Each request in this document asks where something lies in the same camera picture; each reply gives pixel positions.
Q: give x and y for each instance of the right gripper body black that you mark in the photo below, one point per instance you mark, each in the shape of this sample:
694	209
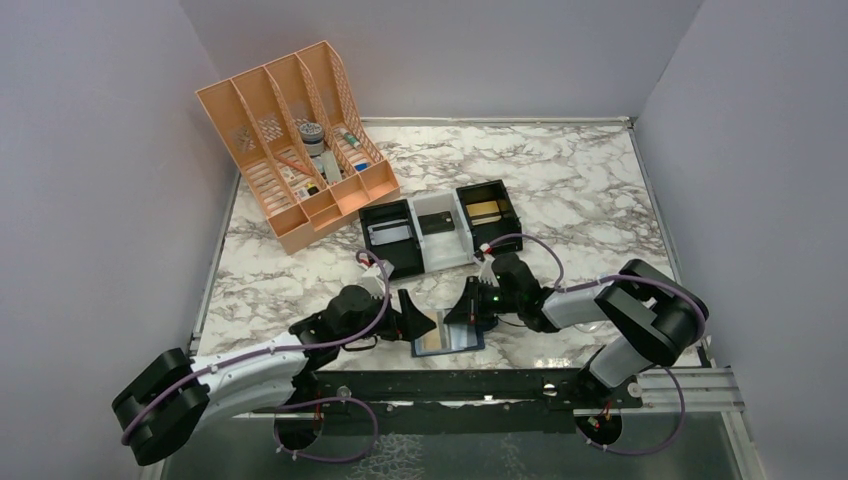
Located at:
473	305

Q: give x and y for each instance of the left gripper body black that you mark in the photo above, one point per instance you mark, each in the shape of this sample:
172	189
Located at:
396	318

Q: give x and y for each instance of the blue leather card holder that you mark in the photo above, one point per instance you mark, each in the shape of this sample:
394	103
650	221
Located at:
457	338

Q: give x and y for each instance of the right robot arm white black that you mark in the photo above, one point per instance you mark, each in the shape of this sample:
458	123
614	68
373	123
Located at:
657	319

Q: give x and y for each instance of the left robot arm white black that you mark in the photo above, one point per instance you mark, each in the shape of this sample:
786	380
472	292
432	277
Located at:
176	395

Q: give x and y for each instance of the gold credit card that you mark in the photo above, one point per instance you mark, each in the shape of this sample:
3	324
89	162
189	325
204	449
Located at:
481	213

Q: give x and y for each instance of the silver credit card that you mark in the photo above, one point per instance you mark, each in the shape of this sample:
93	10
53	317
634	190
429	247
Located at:
388	232

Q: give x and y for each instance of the black credit card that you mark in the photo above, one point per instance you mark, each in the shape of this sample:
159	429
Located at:
436	223

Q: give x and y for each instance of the white plastic bin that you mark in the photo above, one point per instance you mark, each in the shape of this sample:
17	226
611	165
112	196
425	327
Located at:
444	235

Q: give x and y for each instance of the left black plastic bin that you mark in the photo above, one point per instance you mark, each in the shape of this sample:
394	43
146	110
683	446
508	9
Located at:
406	256

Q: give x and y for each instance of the black plastic bin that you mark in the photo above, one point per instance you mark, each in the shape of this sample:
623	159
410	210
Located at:
406	256
487	233

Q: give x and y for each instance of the right black plastic bin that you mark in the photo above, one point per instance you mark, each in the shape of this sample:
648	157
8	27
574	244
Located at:
487	233

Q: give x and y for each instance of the orange pencil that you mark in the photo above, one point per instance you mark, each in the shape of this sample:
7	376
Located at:
295	164

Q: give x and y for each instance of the green white marker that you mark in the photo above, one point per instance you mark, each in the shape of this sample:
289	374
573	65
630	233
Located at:
351	139

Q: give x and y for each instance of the grey round tape roll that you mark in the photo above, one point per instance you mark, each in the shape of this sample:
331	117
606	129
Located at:
312	135

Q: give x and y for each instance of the orange plastic file organizer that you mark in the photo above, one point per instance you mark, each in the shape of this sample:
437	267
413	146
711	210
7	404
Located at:
256	114

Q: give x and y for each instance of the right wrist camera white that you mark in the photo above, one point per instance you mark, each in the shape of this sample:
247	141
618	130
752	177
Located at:
484	259

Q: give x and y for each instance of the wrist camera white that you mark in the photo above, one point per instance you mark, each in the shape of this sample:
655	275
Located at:
374	279
484	259

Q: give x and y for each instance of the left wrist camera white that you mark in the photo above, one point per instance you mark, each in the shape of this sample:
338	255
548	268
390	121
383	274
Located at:
374	279

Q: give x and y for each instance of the black metal base rail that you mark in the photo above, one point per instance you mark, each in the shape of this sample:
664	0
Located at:
431	402

